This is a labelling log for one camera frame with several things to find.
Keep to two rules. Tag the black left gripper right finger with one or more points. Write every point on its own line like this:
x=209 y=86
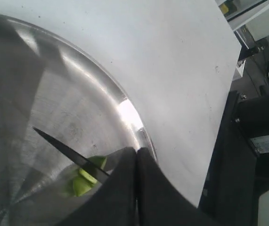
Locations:
x=159 y=202

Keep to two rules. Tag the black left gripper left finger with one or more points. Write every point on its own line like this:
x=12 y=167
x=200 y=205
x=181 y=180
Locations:
x=114 y=203

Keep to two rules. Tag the green vegetable piece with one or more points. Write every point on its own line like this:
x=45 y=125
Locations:
x=78 y=184

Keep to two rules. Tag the black serrated knife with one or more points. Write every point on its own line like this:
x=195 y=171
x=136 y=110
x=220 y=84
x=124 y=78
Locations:
x=84 y=163

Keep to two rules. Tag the round steel plate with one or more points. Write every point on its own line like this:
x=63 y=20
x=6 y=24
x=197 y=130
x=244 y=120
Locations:
x=47 y=83

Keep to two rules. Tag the background lab equipment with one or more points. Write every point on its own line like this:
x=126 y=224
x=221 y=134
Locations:
x=249 y=20

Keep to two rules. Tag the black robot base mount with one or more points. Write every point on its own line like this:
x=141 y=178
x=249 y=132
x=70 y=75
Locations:
x=238 y=173

